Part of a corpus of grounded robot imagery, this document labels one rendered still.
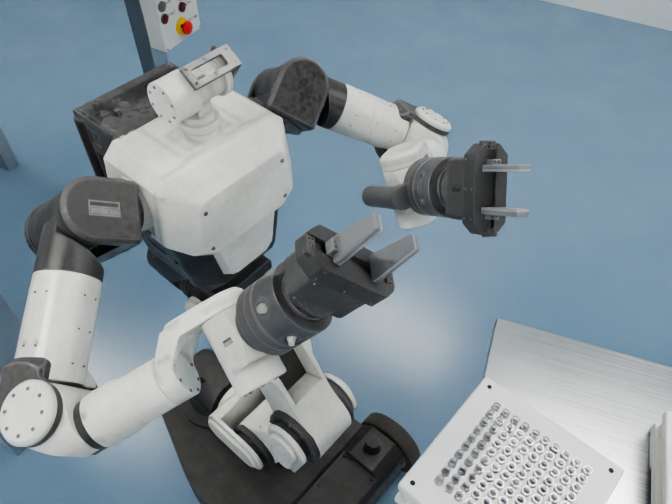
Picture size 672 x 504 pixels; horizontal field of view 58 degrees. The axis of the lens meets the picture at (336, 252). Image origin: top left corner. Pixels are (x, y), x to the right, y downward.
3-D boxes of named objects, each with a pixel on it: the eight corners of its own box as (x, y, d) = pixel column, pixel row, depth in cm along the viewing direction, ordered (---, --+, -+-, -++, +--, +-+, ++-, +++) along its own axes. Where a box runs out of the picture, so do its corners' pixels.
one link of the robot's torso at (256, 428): (220, 438, 169) (267, 422, 128) (271, 390, 179) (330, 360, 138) (257, 481, 169) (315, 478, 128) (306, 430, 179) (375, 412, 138)
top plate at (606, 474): (621, 474, 93) (626, 469, 92) (542, 611, 81) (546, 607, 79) (484, 380, 104) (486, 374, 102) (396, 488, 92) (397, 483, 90)
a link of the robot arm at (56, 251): (16, 282, 86) (35, 195, 91) (79, 295, 92) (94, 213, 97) (46, 265, 78) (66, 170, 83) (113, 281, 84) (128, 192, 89)
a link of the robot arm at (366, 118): (404, 159, 131) (313, 125, 120) (435, 106, 125) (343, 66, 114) (423, 186, 122) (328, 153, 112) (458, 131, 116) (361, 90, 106)
